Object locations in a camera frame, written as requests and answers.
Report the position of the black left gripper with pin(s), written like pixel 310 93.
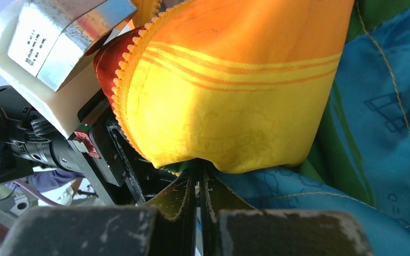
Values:
pixel 117 173

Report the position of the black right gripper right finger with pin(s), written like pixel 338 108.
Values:
pixel 230 226

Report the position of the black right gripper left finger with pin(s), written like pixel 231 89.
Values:
pixel 165 225

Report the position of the rainbow striped zip jacket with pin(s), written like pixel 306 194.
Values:
pixel 296 104

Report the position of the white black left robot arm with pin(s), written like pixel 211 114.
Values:
pixel 27 139

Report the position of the person in purple shirt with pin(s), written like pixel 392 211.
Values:
pixel 50 180

